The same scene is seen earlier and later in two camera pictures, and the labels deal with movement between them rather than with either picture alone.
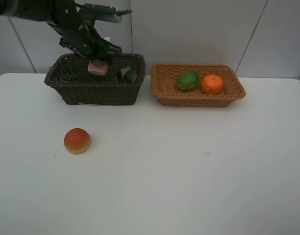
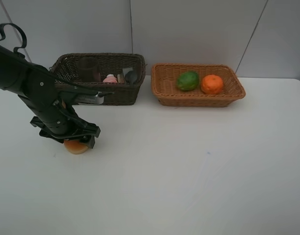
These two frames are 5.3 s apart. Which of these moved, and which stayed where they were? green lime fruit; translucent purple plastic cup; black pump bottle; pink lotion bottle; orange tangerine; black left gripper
Moved: black left gripper; pink lotion bottle
Stayed: green lime fruit; black pump bottle; translucent purple plastic cup; orange tangerine
